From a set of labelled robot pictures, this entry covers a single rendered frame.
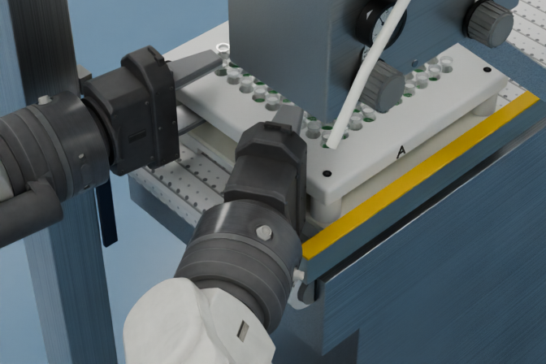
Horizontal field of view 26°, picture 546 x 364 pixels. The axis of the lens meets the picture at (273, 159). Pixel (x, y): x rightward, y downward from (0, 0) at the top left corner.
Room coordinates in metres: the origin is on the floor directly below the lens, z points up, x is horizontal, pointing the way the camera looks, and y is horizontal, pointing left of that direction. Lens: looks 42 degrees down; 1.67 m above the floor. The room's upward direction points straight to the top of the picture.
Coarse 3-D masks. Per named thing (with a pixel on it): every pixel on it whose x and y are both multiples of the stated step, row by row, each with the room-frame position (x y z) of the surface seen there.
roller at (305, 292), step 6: (312, 282) 0.69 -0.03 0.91; (300, 288) 0.69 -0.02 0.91; (306, 288) 0.69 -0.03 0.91; (312, 288) 0.69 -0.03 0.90; (300, 294) 0.69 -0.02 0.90; (306, 294) 0.69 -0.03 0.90; (312, 294) 0.69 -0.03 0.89; (300, 300) 0.69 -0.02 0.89; (306, 300) 0.69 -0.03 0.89; (312, 300) 0.69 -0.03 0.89
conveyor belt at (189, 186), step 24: (528, 0) 1.11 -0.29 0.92; (528, 24) 1.06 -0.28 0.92; (528, 48) 1.02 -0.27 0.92; (504, 96) 0.94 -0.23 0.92; (144, 168) 0.84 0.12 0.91; (168, 168) 0.83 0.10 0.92; (192, 168) 0.83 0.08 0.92; (216, 168) 0.83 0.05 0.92; (168, 192) 0.81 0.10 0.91; (192, 192) 0.80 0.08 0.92; (216, 192) 0.79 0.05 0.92; (192, 216) 0.78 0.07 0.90
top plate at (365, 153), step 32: (224, 32) 0.95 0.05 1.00; (480, 64) 0.89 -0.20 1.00; (192, 96) 0.85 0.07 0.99; (224, 96) 0.85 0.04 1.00; (416, 96) 0.85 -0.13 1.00; (448, 96) 0.85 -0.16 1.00; (480, 96) 0.86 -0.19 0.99; (224, 128) 0.81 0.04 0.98; (384, 128) 0.80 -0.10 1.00; (416, 128) 0.80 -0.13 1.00; (320, 160) 0.76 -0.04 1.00; (352, 160) 0.76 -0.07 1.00; (384, 160) 0.77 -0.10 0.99; (320, 192) 0.72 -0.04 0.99
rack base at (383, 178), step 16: (208, 128) 0.85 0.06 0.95; (448, 128) 0.85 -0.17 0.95; (464, 128) 0.85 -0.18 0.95; (192, 144) 0.85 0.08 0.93; (208, 144) 0.83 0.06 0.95; (224, 144) 0.83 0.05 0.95; (432, 144) 0.83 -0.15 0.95; (224, 160) 0.82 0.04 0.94; (400, 160) 0.81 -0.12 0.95; (416, 160) 0.81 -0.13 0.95; (384, 176) 0.79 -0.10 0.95; (400, 176) 0.79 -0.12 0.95; (352, 192) 0.77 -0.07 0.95; (368, 192) 0.77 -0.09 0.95; (352, 208) 0.75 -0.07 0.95; (304, 224) 0.74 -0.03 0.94; (320, 224) 0.73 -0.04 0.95
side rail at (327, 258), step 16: (528, 112) 0.88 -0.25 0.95; (544, 112) 0.90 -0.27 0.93; (512, 128) 0.86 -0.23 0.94; (480, 144) 0.83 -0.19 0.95; (496, 144) 0.85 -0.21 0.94; (464, 160) 0.81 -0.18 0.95; (480, 160) 0.83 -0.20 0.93; (432, 176) 0.78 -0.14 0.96; (448, 176) 0.80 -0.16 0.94; (416, 192) 0.77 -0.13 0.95; (432, 192) 0.78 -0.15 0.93; (384, 208) 0.74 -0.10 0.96; (400, 208) 0.75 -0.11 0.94; (368, 224) 0.72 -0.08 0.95; (384, 224) 0.74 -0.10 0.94; (352, 240) 0.71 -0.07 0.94; (368, 240) 0.73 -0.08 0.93; (320, 256) 0.69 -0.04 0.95; (336, 256) 0.70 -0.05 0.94; (320, 272) 0.69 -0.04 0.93
